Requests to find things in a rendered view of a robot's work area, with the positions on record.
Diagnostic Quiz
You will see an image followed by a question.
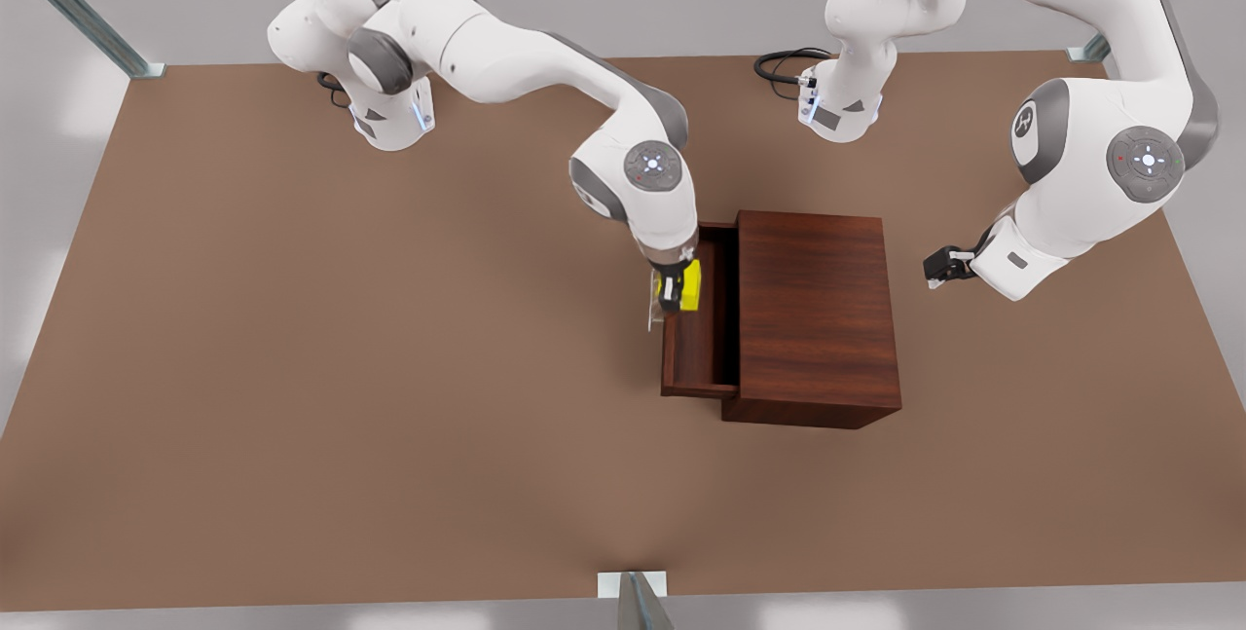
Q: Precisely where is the dark wooden cabinet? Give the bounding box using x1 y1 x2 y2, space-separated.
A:
721 210 902 430

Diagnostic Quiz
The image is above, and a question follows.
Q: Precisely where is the dark wooden drawer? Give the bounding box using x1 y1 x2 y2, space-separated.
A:
646 221 743 400

